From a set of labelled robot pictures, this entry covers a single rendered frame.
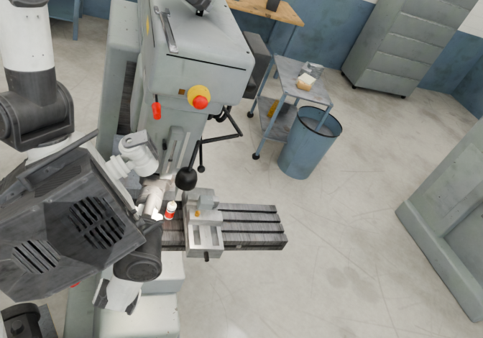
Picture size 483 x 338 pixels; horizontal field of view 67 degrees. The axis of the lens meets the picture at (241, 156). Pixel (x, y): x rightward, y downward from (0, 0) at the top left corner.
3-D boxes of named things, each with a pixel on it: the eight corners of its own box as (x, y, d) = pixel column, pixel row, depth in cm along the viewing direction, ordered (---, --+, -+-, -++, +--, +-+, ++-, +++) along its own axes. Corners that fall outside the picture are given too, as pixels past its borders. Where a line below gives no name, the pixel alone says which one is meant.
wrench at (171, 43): (182, 55, 82) (182, 52, 82) (164, 52, 81) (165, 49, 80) (167, 11, 99) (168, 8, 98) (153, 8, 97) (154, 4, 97)
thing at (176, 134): (170, 179, 130) (184, 134, 117) (159, 178, 128) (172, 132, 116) (169, 171, 133) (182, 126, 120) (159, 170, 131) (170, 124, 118)
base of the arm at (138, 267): (140, 292, 96) (169, 270, 93) (98, 273, 89) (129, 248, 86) (144, 248, 108) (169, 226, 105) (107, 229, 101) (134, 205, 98)
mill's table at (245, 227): (282, 250, 184) (288, 241, 179) (-9, 253, 137) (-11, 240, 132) (269, 214, 200) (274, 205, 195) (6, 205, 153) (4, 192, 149)
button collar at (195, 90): (207, 109, 99) (213, 90, 95) (185, 106, 97) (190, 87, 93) (205, 105, 100) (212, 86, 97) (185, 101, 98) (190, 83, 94)
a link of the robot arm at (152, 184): (174, 175, 141) (168, 198, 132) (169, 193, 147) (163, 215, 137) (141, 167, 139) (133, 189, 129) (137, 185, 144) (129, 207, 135)
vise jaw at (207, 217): (221, 226, 163) (223, 221, 160) (187, 224, 158) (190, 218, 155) (218, 216, 167) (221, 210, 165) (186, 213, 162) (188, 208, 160)
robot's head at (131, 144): (131, 172, 93) (160, 164, 93) (116, 154, 86) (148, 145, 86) (129, 152, 96) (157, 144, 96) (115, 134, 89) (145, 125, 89)
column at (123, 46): (157, 263, 254) (221, 65, 159) (83, 265, 236) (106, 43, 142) (153, 207, 289) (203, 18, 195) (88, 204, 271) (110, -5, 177)
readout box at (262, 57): (256, 101, 156) (275, 57, 143) (236, 97, 152) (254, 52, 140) (246, 76, 170) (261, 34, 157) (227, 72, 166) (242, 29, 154)
